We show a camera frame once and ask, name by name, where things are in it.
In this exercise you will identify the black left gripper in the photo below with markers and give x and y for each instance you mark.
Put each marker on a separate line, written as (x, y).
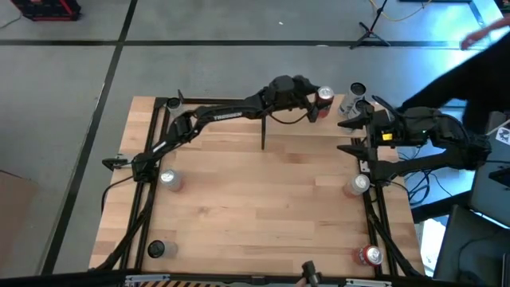
(291, 93)

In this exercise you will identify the tall silver beverage can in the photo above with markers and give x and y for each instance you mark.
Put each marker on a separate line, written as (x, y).
(175, 107)

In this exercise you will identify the black aluminium table frame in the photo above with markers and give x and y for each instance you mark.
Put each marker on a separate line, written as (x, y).
(207, 100)

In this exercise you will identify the grey laptop with sticker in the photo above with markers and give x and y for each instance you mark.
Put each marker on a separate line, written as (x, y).
(490, 191)

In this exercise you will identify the black rig crossbar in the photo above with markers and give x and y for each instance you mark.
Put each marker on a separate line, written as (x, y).
(79, 281)

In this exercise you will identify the person's hand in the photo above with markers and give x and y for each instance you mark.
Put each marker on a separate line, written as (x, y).
(478, 36)

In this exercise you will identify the person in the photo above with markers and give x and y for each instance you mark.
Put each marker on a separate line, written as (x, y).
(470, 83)

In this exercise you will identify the black desk foot bar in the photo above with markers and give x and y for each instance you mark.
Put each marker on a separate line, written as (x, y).
(438, 207)

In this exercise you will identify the wooden shelf with black legs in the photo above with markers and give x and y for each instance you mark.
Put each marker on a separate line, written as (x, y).
(295, 119)

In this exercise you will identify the black and red crate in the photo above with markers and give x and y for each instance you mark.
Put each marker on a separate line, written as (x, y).
(48, 12)

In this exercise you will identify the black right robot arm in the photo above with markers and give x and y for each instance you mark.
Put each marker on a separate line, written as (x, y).
(458, 139)

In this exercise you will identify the black handheld device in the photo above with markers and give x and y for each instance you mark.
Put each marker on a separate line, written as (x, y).
(311, 275)

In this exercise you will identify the black tripod stand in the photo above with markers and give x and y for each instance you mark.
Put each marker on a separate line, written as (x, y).
(370, 32)

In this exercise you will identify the dark grey board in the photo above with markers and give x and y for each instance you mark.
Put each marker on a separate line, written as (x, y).
(470, 255)

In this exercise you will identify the tall white beverage can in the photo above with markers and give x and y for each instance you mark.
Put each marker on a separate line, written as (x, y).
(350, 99)
(362, 107)

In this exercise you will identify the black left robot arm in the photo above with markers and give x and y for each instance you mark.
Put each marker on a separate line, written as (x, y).
(223, 113)

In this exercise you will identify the black metal bracket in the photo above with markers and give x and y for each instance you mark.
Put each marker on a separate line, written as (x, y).
(113, 162)

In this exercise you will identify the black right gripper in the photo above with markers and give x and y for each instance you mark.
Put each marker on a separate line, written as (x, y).
(394, 131)

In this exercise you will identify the red Fanta can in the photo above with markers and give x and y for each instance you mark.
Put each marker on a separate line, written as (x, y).
(370, 256)
(326, 99)

